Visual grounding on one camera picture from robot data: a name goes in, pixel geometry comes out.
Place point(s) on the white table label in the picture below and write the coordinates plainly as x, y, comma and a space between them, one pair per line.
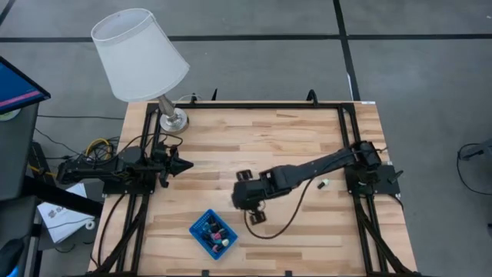
368, 102

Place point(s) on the black side table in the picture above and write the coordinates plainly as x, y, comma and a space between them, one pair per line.
57, 196

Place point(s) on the black computer mouse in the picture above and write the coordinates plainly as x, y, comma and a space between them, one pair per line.
9, 254

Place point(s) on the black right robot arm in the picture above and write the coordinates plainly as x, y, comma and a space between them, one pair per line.
319, 166

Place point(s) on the black table edge clamp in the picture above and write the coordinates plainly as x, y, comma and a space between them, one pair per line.
205, 273
288, 273

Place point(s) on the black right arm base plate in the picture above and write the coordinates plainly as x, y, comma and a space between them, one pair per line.
384, 181

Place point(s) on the white tape roll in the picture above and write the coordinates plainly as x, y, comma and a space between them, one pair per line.
86, 224

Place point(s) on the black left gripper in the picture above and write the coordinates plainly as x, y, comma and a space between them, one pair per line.
163, 165

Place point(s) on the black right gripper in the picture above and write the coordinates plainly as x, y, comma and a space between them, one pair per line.
250, 194

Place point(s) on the white paper sheets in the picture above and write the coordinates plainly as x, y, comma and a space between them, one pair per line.
61, 223

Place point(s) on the black aluminium table frame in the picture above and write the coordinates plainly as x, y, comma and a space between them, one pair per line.
250, 105

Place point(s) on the green round disc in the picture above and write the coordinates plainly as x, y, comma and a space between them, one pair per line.
7, 116

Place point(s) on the black cabinet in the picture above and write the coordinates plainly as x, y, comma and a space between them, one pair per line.
15, 154

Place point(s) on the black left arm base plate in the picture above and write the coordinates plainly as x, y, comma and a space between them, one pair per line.
127, 189

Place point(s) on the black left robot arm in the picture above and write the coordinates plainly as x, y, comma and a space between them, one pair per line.
96, 169

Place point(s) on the table lamp with white shade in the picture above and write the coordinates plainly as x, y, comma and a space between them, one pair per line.
134, 57

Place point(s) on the blue plastic slotted basket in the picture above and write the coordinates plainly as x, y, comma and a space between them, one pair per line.
200, 231

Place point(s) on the monitor with blue screen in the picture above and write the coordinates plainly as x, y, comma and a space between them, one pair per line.
15, 88

